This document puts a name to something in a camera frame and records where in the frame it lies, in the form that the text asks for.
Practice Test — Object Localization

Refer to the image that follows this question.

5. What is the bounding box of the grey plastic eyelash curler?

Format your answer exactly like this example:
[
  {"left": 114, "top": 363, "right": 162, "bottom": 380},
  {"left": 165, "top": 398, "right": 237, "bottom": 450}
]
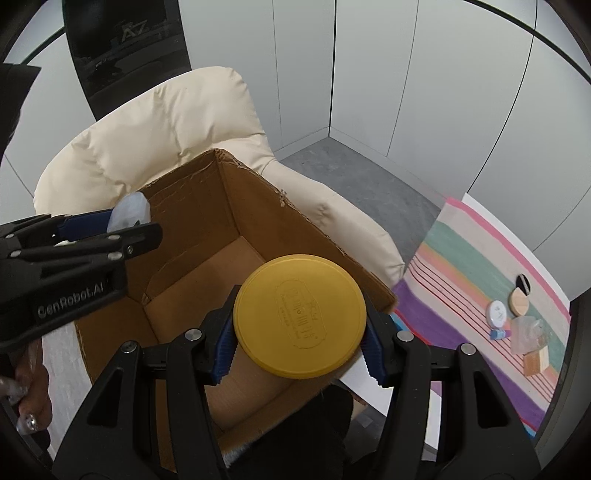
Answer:
[{"left": 107, "top": 193, "right": 151, "bottom": 232}]

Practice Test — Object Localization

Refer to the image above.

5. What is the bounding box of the brown cardboard box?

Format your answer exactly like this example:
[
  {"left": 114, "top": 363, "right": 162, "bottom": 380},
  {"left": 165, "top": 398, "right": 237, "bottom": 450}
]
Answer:
[{"left": 74, "top": 148, "right": 399, "bottom": 472}]

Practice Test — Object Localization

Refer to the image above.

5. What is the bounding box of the cream cube box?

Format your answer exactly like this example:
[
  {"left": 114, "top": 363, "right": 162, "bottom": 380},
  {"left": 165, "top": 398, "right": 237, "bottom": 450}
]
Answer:
[{"left": 523, "top": 346, "right": 550, "bottom": 377}]

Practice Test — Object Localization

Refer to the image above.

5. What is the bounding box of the dark furniture panel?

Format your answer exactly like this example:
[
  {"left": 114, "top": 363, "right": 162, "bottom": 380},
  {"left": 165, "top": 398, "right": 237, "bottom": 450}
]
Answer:
[{"left": 536, "top": 277, "right": 591, "bottom": 462}]

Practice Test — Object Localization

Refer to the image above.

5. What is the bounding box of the cream padded chair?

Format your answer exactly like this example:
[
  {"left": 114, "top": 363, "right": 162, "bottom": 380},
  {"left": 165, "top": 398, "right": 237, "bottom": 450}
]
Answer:
[{"left": 33, "top": 66, "right": 406, "bottom": 296}]

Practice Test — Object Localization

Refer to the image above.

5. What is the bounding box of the beige teardrop makeup puff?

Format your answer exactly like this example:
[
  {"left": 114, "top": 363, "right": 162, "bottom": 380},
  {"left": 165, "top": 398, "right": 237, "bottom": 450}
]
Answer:
[{"left": 508, "top": 288, "right": 534, "bottom": 318}]

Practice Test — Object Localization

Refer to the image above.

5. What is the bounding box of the pastel striped cloth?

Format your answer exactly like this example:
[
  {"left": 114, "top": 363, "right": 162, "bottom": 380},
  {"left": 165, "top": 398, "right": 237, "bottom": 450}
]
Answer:
[{"left": 392, "top": 198, "right": 572, "bottom": 431}]

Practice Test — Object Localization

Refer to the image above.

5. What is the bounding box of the clear plastic bottle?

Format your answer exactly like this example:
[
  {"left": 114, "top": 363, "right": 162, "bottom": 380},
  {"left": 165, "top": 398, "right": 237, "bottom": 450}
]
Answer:
[{"left": 510, "top": 316, "right": 548, "bottom": 355}]

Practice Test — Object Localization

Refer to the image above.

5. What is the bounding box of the yellow lidded jar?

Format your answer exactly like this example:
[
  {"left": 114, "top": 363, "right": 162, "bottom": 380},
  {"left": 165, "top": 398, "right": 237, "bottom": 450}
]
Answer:
[{"left": 233, "top": 255, "right": 369, "bottom": 380}]

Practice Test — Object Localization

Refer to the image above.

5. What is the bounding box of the black glossy wall panel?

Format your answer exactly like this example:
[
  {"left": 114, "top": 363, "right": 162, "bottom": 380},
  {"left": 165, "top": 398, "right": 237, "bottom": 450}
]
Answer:
[{"left": 62, "top": 0, "right": 192, "bottom": 123}]

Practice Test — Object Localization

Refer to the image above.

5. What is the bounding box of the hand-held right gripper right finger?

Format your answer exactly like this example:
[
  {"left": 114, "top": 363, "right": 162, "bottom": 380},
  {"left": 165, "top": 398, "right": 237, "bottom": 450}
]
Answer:
[{"left": 362, "top": 308, "right": 542, "bottom": 480}]

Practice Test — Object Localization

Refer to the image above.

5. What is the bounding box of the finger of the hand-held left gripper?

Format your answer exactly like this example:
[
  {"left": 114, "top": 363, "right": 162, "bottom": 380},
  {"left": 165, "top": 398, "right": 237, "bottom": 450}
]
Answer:
[
  {"left": 0, "top": 209, "right": 116, "bottom": 244},
  {"left": 0, "top": 222, "right": 164, "bottom": 274}
]

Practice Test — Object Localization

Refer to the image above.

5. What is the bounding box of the person's left hand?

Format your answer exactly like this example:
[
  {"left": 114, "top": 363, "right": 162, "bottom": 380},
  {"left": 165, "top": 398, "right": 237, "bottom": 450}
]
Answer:
[{"left": 0, "top": 340, "right": 52, "bottom": 435}]

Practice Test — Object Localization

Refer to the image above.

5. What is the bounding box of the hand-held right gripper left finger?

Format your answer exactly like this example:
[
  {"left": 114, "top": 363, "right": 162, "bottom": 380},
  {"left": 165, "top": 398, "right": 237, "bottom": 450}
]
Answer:
[{"left": 53, "top": 284, "right": 243, "bottom": 480}]

